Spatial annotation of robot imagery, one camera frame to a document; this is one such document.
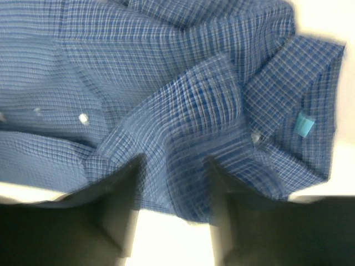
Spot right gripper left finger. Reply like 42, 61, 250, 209
1, 162, 141, 265

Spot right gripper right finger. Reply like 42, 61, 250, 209
207, 157, 354, 265

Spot blue checked long sleeve shirt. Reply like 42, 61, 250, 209
1, 1, 344, 222

